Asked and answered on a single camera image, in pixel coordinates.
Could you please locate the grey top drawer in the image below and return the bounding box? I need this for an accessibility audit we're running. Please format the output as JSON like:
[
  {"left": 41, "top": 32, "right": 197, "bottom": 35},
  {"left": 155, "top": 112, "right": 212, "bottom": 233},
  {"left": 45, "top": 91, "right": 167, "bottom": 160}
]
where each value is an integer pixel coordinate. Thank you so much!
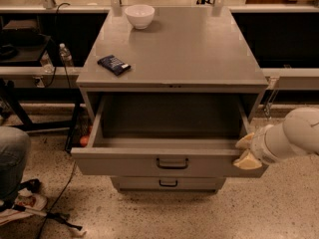
[{"left": 72, "top": 93, "right": 266, "bottom": 177}]

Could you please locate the grey bottom drawer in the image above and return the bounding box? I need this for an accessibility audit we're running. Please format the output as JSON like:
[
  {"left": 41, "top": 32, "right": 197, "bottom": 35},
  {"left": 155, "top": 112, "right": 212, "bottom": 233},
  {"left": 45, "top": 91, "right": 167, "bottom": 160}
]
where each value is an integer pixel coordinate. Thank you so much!
[{"left": 111, "top": 176, "right": 225, "bottom": 191}]

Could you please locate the white ceramic bowl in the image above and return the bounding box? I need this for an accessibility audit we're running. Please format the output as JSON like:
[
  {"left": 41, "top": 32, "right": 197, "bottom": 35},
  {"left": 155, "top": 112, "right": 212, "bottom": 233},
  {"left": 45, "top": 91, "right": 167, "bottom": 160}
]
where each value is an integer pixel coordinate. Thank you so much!
[{"left": 125, "top": 5, "right": 155, "bottom": 29}]

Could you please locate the white sneaker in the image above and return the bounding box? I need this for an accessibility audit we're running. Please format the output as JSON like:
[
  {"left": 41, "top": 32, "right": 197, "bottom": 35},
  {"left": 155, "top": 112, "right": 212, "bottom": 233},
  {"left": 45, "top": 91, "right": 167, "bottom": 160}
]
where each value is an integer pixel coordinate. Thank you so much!
[{"left": 0, "top": 192, "right": 48, "bottom": 226}]

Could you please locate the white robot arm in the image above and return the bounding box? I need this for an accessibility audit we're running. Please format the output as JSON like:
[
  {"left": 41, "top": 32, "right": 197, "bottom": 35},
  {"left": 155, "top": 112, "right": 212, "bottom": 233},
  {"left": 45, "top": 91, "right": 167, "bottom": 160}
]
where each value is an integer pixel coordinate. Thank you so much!
[{"left": 232, "top": 107, "right": 319, "bottom": 170}]

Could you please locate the orange ball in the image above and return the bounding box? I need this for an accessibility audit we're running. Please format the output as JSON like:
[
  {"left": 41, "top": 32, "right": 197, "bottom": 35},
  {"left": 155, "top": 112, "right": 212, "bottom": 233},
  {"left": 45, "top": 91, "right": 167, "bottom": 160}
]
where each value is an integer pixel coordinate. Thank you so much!
[{"left": 80, "top": 135, "right": 90, "bottom": 147}]

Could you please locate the person's leg in jeans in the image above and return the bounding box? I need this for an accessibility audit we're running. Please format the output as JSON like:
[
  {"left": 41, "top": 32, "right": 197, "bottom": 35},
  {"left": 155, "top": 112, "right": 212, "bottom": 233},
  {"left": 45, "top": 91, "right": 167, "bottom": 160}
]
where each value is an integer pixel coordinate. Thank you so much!
[{"left": 0, "top": 126, "right": 31, "bottom": 201}]

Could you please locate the black tool on floor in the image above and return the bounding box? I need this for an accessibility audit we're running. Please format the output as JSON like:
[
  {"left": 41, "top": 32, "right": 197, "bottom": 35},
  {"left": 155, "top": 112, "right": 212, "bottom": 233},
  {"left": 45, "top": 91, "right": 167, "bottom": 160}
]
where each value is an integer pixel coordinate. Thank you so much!
[{"left": 13, "top": 202, "right": 84, "bottom": 231}]

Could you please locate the grey metal drawer cabinet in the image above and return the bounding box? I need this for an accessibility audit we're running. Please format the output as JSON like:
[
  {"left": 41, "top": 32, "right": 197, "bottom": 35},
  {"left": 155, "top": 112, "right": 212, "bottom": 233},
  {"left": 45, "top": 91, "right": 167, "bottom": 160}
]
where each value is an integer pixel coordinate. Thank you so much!
[{"left": 75, "top": 5, "right": 269, "bottom": 195}]

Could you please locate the black floor cable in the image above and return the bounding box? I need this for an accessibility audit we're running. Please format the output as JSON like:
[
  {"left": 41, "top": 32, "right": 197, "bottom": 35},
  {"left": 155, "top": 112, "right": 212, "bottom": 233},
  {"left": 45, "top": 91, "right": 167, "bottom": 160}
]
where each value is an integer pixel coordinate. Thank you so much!
[{"left": 34, "top": 162, "right": 79, "bottom": 239}]

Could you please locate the grey drawer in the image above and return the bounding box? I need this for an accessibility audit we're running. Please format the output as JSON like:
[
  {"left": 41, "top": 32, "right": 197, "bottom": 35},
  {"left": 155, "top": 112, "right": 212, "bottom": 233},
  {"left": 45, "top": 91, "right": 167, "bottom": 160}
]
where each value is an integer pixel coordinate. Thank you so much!
[
  {"left": 72, "top": 93, "right": 266, "bottom": 177},
  {"left": 111, "top": 176, "right": 225, "bottom": 191}
]

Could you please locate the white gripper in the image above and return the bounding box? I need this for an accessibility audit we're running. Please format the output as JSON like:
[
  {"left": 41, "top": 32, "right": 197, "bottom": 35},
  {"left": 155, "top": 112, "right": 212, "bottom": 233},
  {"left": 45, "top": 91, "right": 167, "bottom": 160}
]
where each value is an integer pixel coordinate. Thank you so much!
[{"left": 233, "top": 124, "right": 278, "bottom": 170}]

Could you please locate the dark blue snack packet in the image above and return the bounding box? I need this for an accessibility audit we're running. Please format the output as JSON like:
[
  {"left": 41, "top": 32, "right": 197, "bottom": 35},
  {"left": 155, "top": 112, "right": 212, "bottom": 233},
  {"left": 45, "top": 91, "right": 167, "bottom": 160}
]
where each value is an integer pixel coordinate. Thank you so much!
[{"left": 98, "top": 55, "right": 131, "bottom": 76}]

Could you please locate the clear plastic water bottle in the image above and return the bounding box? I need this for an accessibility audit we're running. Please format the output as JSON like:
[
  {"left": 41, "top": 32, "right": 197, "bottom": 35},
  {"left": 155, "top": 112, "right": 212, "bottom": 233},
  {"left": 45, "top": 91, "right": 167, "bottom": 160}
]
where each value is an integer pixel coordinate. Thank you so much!
[{"left": 59, "top": 43, "right": 74, "bottom": 68}]

